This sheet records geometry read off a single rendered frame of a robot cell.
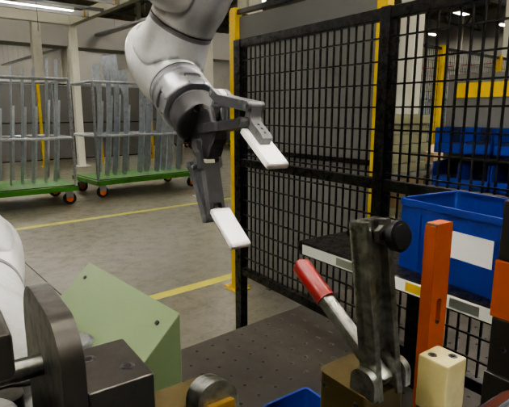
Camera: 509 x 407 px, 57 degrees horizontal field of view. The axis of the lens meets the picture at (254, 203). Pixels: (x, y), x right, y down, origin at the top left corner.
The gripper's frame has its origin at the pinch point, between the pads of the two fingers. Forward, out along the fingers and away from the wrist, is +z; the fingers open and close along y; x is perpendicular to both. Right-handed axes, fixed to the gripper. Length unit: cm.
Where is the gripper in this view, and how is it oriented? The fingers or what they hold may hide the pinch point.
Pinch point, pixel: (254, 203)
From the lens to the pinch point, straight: 58.1
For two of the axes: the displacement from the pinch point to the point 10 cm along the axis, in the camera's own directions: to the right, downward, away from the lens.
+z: 4.6, 6.9, -5.7
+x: 8.3, -0.9, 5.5
